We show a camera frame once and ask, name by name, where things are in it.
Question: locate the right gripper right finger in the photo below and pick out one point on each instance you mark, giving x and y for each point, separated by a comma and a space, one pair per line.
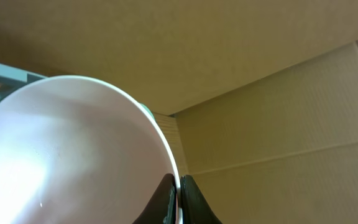
194, 206

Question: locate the small white food bowl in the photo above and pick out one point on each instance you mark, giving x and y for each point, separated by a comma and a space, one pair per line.
78, 150

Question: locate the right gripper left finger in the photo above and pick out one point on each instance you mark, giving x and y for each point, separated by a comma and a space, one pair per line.
162, 206

